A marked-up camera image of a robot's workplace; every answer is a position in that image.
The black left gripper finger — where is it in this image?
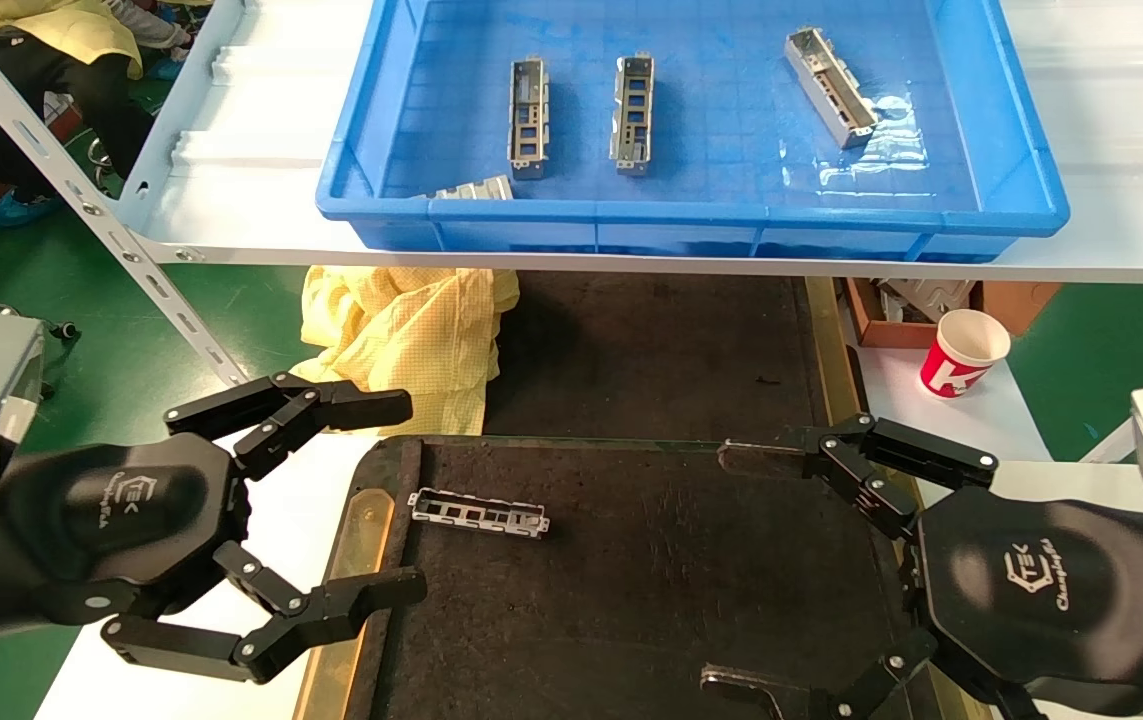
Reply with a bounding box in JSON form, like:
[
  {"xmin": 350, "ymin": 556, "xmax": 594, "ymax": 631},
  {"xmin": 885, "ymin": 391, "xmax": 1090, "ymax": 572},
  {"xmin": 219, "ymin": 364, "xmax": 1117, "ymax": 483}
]
[
  {"xmin": 101, "ymin": 543, "xmax": 429, "ymax": 686},
  {"xmin": 163, "ymin": 372, "xmax": 414, "ymax": 481}
]

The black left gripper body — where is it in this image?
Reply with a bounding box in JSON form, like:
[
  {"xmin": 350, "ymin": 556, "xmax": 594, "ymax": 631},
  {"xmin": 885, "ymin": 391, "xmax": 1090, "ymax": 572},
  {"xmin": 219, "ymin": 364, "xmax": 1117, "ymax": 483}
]
[{"xmin": 0, "ymin": 432, "xmax": 254, "ymax": 646}]

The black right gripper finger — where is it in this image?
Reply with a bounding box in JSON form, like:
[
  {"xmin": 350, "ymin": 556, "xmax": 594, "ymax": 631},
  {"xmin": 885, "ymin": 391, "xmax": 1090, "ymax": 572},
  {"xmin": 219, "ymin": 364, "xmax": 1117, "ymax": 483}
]
[
  {"xmin": 699, "ymin": 628, "xmax": 940, "ymax": 720},
  {"xmin": 718, "ymin": 413, "xmax": 1000, "ymax": 541}
]

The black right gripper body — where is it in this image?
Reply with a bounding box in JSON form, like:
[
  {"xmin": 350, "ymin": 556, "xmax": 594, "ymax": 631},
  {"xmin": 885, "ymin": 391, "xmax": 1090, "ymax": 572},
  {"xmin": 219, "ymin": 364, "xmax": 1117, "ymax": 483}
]
[{"xmin": 914, "ymin": 487, "xmax": 1143, "ymax": 720}]

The silver metal channel part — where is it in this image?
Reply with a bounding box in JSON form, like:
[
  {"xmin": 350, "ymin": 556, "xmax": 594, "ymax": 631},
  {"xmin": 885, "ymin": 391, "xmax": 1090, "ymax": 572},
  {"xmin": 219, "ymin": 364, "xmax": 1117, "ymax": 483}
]
[
  {"xmin": 409, "ymin": 487, "xmax": 552, "ymax": 541},
  {"xmin": 508, "ymin": 57, "xmax": 550, "ymax": 181},
  {"xmin": 611, "ymin": 52, "xmax": 655, "ymax": 177},
  {"xmin": 424, "ymin": 174, "xmax": 515, "ymax": 201},
  {"xmin": 784, "ymin": 26, "xmax": 880, "ymax": 151}
]

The yellow crumpled cloth garment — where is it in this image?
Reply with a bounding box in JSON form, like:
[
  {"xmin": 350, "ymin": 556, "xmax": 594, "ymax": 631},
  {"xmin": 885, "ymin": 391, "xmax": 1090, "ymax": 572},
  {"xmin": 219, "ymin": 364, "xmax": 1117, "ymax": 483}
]
[{"xmin": 278, "ymin": 265, "xmax": 522, "ymax": 437}]

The red white paper cup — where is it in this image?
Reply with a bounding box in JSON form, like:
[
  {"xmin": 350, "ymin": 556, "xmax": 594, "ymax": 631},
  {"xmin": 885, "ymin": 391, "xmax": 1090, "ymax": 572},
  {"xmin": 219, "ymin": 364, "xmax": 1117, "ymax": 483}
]
[{"xmin": 919, "ymin": 308, "xmax": 1013, "ymax": 399}]

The brown cardboard box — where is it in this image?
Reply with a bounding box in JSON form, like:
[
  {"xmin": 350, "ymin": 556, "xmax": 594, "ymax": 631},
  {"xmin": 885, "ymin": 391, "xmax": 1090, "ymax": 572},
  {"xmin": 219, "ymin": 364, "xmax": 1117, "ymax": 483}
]
[{"xmin": 843, "ymin": 278, "xmax": 1064, "ymax": 349}]

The black chair caster leg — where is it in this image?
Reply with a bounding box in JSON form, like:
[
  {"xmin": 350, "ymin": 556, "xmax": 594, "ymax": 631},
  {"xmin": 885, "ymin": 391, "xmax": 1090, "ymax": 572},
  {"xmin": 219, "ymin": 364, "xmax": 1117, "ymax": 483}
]
[{"xmin": 0, "ymin": 298, "xmax": 82, "ymax": 346}]

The blue plastic tray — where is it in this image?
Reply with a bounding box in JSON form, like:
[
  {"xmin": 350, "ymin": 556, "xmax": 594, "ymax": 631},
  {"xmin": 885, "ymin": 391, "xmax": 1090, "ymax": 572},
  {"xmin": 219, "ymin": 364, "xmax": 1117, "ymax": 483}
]
[{"xmin": 316, "ymin": 0, "xmax": 1072, "ymax": 263}]

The clear plastic bag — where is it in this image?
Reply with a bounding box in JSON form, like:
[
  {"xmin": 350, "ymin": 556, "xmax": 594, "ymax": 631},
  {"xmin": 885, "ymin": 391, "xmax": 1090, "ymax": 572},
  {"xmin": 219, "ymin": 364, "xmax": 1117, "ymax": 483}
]
[{"xmin": 781, "ymin": 92, "xmax": 935, "ymax": 198}]

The chrome stool base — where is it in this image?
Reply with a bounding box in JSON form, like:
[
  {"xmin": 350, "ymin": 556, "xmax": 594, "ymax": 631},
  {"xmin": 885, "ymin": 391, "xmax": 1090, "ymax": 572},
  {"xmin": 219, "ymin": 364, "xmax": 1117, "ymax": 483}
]
[{"xmin": 81, "ymin": 125, "xmax": 137, "ymax": 191}]

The person in yellow coat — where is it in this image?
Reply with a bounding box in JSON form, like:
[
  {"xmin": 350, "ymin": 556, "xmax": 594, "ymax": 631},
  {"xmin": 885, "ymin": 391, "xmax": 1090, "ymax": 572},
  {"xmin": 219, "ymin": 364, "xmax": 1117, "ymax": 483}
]
[{"xmin": 0, "ymin": 0, "xmax": 147, "ymax": 201}]

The grey sheet metal bracket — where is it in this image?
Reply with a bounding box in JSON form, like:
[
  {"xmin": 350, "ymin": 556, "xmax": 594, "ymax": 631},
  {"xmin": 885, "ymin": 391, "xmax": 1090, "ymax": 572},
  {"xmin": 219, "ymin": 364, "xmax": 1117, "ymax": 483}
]
[{"xmin": 879, "ymin": 278, "xmax": 980, "ymax": 323}]

